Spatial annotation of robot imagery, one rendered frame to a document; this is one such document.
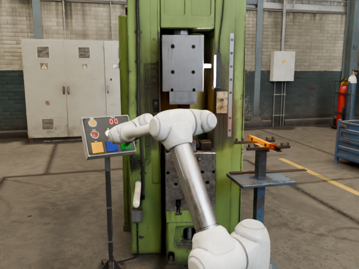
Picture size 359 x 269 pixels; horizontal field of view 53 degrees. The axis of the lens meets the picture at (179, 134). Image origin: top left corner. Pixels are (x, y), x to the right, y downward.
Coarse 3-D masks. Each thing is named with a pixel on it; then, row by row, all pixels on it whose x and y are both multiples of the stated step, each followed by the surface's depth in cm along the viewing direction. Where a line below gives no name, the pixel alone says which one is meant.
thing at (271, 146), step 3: (249, 135) 269; (249, 138) 267; (255, 138) 257; (258, 138) 257; (258, 141) 253; (261, 141) 248; (264, 141) 245; (267, 141) 245; (267, 144) 240; (270, 144) 234; (273, 144) 235; (270, 147) 234; (273, 147) 234; (276, 147) 228; (279, 147) 226; (276, 150) 229; (279, 150) 226
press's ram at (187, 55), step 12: (168, 36) 254; (180, 36) 254; (192, 36) 255; (168, 48) 255; (180, 48) 256; (192, 48) 257; (168, 60) 257; (180, 60) 257; (192, 60) 258; (168, 72) 258; (180, 72) 259; (192, 72) 260; (168, 84) 260; (180, 84) 260; (192, 84) 261
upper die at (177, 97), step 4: (168, 92) 273; (172, 92) 261; (176, 92) 261; (180, 92) 261; (184, 92) 262; (188, 92) 262; (192, 92) 262; (196, 92) 262; (168, 96) 274; (172, 96) 261; (176, 96) 262; (180, 96) 262; (184, 96) 262; (188, 96) 262; (192, 96) 263; (196, 96) 263; (168, 100) 275; (172, 100) 262; (176, 100) 262; (180, 100) 262; (184, 100) 263; (188, 100) 263; (192, 100) 263; (196, 100) 263; (172, 104) 263; (176, 104) 263; (180, 104) 263; (184, 104) 263; (188, 104) 264; (192, 104) 264
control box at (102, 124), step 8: (80, 120) 245; (88, 120) 244; (96, 120) 247; (104, 120) 249; (120, 120) 255; (128, 120) 257; (80, 128) 247; (88, 128) 242; (96, 128) 245; (104, 128) 247; (88, 136) 240; (104, 136) 245; (88, 144) 238; (104, 144) 243; (88, 152) 236; (104, 152) 241; (112, 152) 243; (120, 152) 246; (128, 152) 250
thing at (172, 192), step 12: (168, 156) 263; (204, 156) 265; (168, 168) 265; (204, 168) 267; (168, 180) 267; (204, 180) 269; (168, 192) 269; (180, 192) 269; (168, 204) 270; (180, 204) 274
